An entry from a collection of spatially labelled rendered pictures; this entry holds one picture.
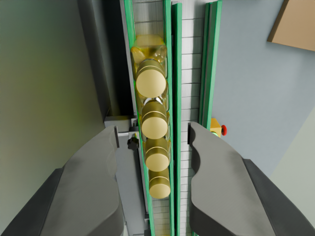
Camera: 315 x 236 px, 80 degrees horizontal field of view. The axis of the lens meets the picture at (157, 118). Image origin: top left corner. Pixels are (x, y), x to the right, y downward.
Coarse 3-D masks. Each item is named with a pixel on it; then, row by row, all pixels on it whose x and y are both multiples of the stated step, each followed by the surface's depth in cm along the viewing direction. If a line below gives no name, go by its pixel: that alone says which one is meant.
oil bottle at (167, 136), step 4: (168, 112) 34; (140, 116) 33; (168, 116) 33; (140, 120) 33; (168, 120) 33; (140, 124) 33; (168, 124) 33; (140, 128) 33; (168, 128) 33; (140, 132) 35; (168, 132) 33; (144, 136) 33; (168, 136) 33; (144, 140) 34
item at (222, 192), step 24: (192, 144) 10; (216, 144) 10; (192, 168) 11; (216, 168) 9; (240, 168) 9; (192, 192) 8; (216, 192) 8; (240, 192) 8; (192, 216) 7; (216, 216) 7; (240, 216) 7; (264, 216) 7
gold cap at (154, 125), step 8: (152, 104) 26; (160, 104) 26; (144, 112) 25; (152, 112) 24; (160, 112) 24; (144, 120) 23; (152, 120) 23; (160, 120) 23; (144, 128) 24; (152, 128) 24; (160, 128) 24; (152, 136) 24; (160, 136) 24
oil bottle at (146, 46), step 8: (136, 40) 34; (144, 40) 34; (152, 40) 33; (160, 40) 32; (136, 48) 27; (144, 48) 27; (152, 48) 27; (160, 48) 27; (136, 56) 27; (144, 56) 26; (152, 56) 26; (160, 56) 27; (136, 64) 27; (136, 72) 27
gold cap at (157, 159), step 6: (162, 138) 29; (150, 144) 28; (156, 144) 27; (162, 144) 28; (150, 150) 27; (156, 150) 26; (162, 150) 26; (150, 156) 26; (156, 156) 26; (162, 156) 26; (168, 156) 27; (150, 162) 26; (156, 162) 26; (162, 162) 26; (168, 162) 27; (150, 168) 27; (156, 168) 27; (162, 168) 27
